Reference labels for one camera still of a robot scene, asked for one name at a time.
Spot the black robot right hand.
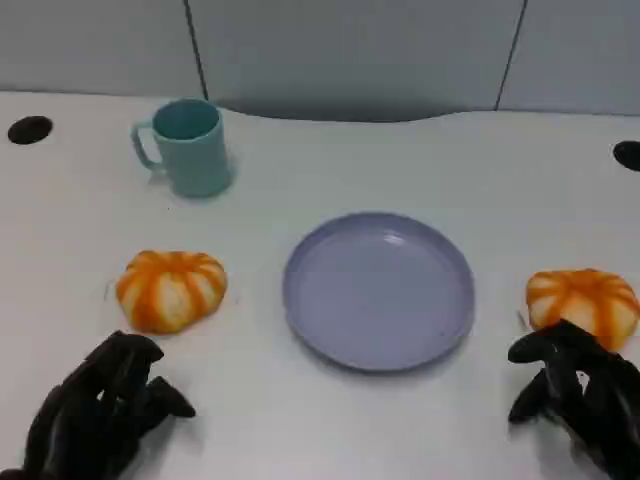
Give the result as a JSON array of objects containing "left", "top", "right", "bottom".
[{"left": 507, "top": 319, "right": 640, "bottom": 480}]

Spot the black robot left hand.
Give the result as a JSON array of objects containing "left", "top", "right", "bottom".
[{"left": 22, "top": 329, "right": 197, "bottom": 480}]

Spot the orange and white bread roll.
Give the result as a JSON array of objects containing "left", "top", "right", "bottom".
[
  {"left": 115, "top": 249, "right": 229, "bottom": 336},
  {"left": 525, "top": 268, "right": 640, "bottom": 351}
]

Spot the lilac plate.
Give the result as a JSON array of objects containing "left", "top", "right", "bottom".
[{"left": 281, "top": 212, "right": 476, "bottom": 374}]

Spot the pale green mug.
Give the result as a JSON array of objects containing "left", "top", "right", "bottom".
[{"left": 130, "top": 97, "right": 234, "bottom": 198}]

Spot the black table cable grommet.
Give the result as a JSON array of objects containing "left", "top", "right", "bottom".
[
  {"left": 7, "top": 115, "right": 54, "bottom": 146},
  {"left": 612, "top": 140, "right": 640, "bottom": 173}
]

